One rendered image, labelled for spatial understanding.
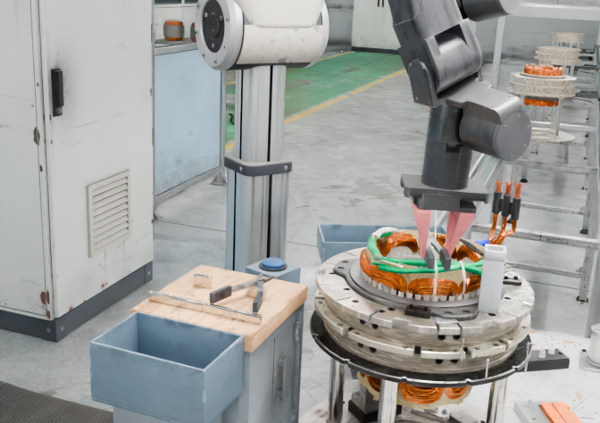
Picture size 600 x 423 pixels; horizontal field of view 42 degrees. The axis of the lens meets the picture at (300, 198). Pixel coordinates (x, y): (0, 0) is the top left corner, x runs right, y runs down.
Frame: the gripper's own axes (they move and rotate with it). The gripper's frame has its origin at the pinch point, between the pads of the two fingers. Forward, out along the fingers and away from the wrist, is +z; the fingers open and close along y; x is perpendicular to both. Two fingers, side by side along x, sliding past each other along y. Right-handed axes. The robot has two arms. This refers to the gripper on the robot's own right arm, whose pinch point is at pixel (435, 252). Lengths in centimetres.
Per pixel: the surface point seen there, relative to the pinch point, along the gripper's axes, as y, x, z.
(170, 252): -89, 313, 126
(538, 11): 98, 324, -20
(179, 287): -34.7, 14.8, 14.2
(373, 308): -6.5, 4.1, 10.3
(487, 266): 8.0, 4.7, 3.1
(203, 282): -31.3, 15.3, 13.3
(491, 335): 9.6, 2.9, 12.4
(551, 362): 35, 49, 39
